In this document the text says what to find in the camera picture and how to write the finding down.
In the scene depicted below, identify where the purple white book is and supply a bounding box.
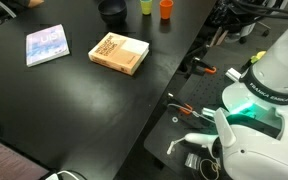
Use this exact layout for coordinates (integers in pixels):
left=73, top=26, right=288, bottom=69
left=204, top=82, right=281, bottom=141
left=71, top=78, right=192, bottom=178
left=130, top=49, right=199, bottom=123
left=26, top=24, right=70, bottom=67

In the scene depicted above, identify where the yellow-green plastic cup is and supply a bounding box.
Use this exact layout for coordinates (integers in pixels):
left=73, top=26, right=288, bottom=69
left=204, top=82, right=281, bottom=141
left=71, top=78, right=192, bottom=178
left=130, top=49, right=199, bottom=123
left=140, top=0, right=152, bottom=15

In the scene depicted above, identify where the rubber band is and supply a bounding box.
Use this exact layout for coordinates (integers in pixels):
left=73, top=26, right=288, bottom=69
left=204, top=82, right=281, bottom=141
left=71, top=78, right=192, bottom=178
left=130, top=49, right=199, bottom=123
left=199, top=159, right=221, bottom=180

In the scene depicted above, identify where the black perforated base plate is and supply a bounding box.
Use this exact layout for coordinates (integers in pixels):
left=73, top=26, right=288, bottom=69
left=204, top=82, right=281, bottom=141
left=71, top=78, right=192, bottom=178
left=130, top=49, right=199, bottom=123
left=144, top=45, right=258, bottom=180

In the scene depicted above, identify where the white bracket block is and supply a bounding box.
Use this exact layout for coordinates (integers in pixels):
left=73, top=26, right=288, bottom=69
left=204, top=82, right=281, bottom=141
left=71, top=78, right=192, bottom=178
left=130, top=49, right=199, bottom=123
left=225, top=68, right=241, bottom=82

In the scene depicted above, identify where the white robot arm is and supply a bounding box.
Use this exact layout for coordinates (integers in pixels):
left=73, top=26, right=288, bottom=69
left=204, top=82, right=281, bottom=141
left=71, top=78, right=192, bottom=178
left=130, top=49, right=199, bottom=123
left=184, top=29, right=288, bottom=180

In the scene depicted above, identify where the person's hand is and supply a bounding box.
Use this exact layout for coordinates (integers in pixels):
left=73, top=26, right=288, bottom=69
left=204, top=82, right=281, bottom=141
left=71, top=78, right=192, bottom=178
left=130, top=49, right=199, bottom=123
left=28, top=0, right=44, bottom=8

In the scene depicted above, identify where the orange plastic cup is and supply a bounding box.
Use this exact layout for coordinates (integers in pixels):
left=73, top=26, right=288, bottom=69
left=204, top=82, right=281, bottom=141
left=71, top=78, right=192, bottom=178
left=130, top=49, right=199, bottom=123
left=159, top=0, right=173, bottom=20

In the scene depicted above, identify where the black orange clamp lower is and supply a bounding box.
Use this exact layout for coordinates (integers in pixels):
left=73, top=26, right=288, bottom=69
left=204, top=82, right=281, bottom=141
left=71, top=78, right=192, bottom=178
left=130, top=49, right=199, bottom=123
left=167, top=93, right=193, bottom=115

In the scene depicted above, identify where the white cable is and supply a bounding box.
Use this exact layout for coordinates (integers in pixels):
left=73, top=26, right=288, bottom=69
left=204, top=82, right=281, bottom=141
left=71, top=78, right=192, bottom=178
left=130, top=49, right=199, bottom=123
left=45, top=169, right=82, bottom=180

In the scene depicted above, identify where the orange hardcover book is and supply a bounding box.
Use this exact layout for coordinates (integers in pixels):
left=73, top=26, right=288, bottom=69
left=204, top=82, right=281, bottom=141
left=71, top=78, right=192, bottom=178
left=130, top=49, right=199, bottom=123
left=88, top=32, right=149, bottom=75

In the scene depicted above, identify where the black bowl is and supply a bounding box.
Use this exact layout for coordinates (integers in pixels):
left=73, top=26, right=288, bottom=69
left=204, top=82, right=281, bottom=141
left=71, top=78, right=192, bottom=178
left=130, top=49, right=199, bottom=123
left=98, top=0, right=127, bottom=25

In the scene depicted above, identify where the small plastic bag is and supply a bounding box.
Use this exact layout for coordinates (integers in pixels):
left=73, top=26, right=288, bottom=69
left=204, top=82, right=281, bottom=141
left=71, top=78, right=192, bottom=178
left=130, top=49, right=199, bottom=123
left=185, top=153, right=200, bottom=169

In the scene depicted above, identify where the laptop computer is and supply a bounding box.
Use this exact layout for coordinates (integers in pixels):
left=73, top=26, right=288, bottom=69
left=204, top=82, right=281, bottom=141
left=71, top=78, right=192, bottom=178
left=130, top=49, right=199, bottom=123
left=0, top=138, right=52, bottom=180

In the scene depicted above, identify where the black orange clamp upper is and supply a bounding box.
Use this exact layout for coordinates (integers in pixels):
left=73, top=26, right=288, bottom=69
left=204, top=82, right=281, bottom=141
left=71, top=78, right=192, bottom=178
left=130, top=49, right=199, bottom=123
left=190, top=57, right=217, bottom=74

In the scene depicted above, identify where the black orange clamp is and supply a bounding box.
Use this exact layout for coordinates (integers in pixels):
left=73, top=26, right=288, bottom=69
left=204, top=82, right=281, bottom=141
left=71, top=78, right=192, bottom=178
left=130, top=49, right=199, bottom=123
left=190, top=57, right=217, bottom=74
left=167, top=93, right=193, bottom=115

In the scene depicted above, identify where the office chair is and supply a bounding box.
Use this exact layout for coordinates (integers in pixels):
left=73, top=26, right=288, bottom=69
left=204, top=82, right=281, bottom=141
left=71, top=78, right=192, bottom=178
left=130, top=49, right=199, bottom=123
left=211, top=0, right=288, bottom=44

